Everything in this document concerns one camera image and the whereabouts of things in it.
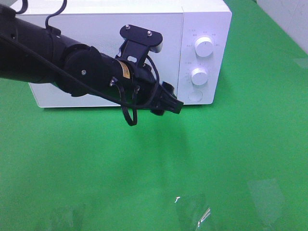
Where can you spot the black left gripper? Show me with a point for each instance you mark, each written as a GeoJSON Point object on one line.
{"type": "Point", "coordinates": [138, 85]}

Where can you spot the white microwave knob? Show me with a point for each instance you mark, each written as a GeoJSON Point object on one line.
{"type": "Point", "coordinates": [199, 76]}
{"type": "Point", "coordinates": [204, 46]}

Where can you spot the round white door button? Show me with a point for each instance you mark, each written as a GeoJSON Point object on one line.
{"type": "Point", "coordinates": [195, 96]}

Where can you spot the white microwave door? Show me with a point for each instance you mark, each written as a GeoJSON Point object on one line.
{"type": "Point", "coordinates": [102, 32]}

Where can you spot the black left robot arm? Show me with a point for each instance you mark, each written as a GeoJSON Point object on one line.
{"type": "Point", "coordinates": [35, 54]}

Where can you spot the white microwave oven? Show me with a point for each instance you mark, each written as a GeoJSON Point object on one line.
{"type": "Point", "coordinates": [200, 18]}

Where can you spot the green table mat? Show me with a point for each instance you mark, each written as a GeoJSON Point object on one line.
{"type": "Point", "coordinates": [239, 164]}

